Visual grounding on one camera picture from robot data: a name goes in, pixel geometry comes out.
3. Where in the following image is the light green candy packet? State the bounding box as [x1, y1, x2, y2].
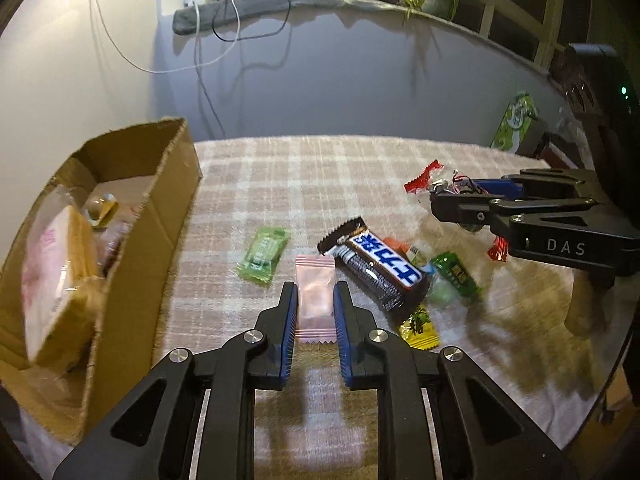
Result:
[236, 226, 291, 287]

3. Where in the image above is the white window frame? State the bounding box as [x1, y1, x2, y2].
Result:
[487, 0, 558, 68]

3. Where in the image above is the teal wrapped candy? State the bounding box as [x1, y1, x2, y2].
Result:
[425, 265, 453, 306]

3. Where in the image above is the white charging cable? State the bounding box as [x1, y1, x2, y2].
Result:
[192, 5, 221, 136]

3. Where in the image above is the white wardrobe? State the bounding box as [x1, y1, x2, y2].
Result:
[0, 0, 196, 181]

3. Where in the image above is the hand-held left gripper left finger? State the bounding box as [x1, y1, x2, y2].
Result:
[52, 281, 299, 480]

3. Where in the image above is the blue and white chocolate bar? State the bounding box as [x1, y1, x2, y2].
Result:
[317, 217, 432, 318]

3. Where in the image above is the beige cloth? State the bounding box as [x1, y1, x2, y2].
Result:
[565, 274, 618, 341]

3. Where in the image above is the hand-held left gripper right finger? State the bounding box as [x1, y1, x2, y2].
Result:
[333, 281, 581, 480]

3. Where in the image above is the dark green snack packet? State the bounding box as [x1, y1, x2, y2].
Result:
[429, 251, 483, 306]

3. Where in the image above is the dark red box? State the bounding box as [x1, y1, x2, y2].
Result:
[530, 120, 596, 171]

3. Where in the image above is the cardboard box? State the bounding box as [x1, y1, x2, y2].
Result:
[0, 117, 203, 446]

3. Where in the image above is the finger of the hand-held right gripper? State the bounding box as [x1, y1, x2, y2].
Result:
[430, 191, 602, 234]
[470, 169, 602, 201]

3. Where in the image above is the pink snack packet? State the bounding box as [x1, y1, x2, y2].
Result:
[294, 255, 336, 345]

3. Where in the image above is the orange red wrapped candy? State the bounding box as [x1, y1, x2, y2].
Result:
[382, 236, 423, 266]

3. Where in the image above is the grey windowsill cloth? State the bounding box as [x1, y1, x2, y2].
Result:
[172, 0, 551, 76]

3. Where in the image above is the bagged toast bread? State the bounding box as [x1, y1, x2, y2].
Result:
[20, 185, 108, 366]

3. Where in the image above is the long white cable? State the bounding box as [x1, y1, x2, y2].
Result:
[85, 0, 241, 73]

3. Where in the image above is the green gift bag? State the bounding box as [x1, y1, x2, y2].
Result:
[490, 91, 541, 153]

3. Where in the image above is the clear candy with red ends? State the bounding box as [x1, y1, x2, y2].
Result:
[404, 160, 509, 263]

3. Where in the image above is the yellow candy packet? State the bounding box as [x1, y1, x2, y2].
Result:
[397, 305, 441, 351]

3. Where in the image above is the black cable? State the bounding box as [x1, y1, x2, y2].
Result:
[212, 0, 291, 41]

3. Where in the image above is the plaid blanket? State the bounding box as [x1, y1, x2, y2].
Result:
[0, 135, 636, 480]

